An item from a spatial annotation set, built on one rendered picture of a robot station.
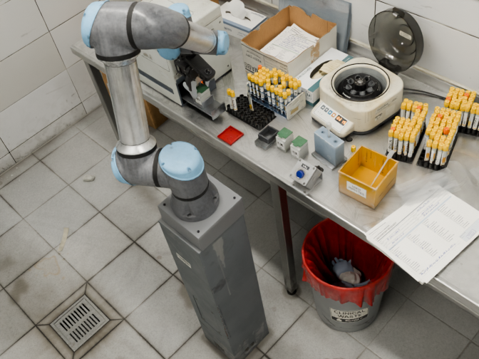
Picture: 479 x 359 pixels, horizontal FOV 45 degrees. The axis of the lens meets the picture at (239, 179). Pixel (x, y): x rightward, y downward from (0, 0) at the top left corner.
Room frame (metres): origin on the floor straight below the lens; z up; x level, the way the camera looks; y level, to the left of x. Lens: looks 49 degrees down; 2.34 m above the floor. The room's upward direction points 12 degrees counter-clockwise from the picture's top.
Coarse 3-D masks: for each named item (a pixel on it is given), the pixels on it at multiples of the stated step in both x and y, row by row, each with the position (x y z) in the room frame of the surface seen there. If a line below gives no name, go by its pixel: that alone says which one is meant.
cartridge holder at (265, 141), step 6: (270, 126) 1.44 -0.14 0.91; (264, 132) 1.43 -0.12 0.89; (270, 132) 1.43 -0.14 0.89; (276, 132) 1.41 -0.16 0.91; (258, 138) 1.42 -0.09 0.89; (264, 138) 1.39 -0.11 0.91; (270, 138) 1.39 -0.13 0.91; (258, 144) 1.39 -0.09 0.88; (264, 144) 1.38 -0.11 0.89; (270, 144) 1.38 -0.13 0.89
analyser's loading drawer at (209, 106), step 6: (180, 90) 1.72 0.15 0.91; (186, 90) 1.72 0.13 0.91; (186, 96) 1.69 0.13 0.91; (210, 96) 1.62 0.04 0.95; (192, 102) 1.65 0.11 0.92; (204, 102) 1.60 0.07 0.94; (210, 102) 1.62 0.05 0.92; (216, 102) 1.62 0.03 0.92; (222, 102) 1.59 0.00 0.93; (198, 108) 1.61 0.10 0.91; (204, 108) 1.60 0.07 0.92; (210, 108) 1.59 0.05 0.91; (216, 108) 1.56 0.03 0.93; (222, 108) 1.58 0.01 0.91; (210, 114) 1.56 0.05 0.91; (216, 114) 1.56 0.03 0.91
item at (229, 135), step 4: (228, 128) 1.51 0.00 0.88; (232, 128) 1.50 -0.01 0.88; (224, 132) 1.49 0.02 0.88; (228, 132) 1.49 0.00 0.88; (232, 132) 1.48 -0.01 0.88; (236, 132) 1.48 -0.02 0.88; (240, 132) 1.47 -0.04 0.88; (220, 136) 1.48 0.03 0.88; (224, 136) 1.47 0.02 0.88; (228, 136) 1.47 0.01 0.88; (232, 136) 1.47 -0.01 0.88; (236, 136) 1.46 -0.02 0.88; (240, 136) 1.45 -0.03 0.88; (224, 140) 1.45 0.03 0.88; (228, 140) 1.45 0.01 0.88; (232, 140) 1.44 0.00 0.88; (236, 140) 1.44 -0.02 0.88; (228, 144) 1.43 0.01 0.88
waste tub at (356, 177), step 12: (360, 156) 1.20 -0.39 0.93; (372, 156) 1.18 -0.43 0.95; (384, 156) 1.15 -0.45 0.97; (348, 168) 1.16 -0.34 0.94; (360, 168) 1.20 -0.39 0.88; (372, 168) 1.18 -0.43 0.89; (384, 168) 1.14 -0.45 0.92; (396, 168) 1.11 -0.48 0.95; (348, 180) 1.10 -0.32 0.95; (360, 180) 1.15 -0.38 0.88; (372, 180) 1.14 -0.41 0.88; (384, 180) 1.06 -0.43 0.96; (348, 192) 1.10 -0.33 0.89; (360, 192) 1.07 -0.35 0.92; (372, 192) 1.04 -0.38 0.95; (384, 192) 1.07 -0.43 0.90; (372, 204) 1.03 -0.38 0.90
